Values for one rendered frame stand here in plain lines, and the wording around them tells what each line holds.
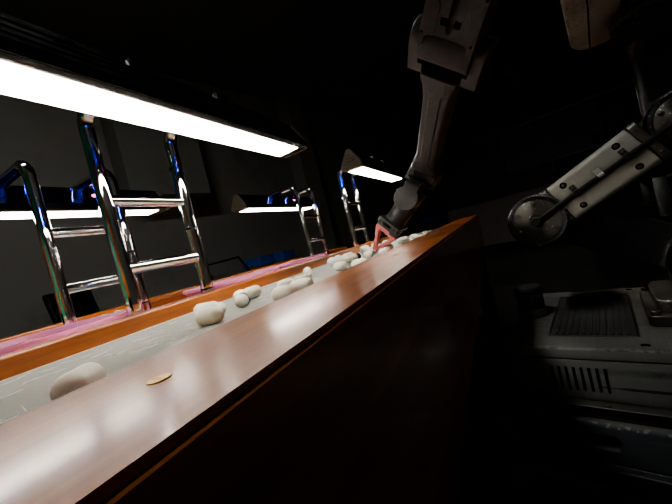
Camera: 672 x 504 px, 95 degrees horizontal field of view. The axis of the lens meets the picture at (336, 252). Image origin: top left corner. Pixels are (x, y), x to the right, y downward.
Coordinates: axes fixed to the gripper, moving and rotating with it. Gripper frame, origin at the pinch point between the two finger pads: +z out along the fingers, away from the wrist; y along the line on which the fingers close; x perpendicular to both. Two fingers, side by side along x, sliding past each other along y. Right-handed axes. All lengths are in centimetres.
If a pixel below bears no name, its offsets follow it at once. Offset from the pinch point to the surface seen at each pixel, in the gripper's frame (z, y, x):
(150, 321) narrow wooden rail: 14, 55, -11
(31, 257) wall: 172, -13, -203
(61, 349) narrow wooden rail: 14, 66, -11
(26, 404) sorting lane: 0, 75, 1
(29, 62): -15, 67, -25
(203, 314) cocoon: 0, 59, 0
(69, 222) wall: 153, -38, -217
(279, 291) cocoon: -5, 52, 4
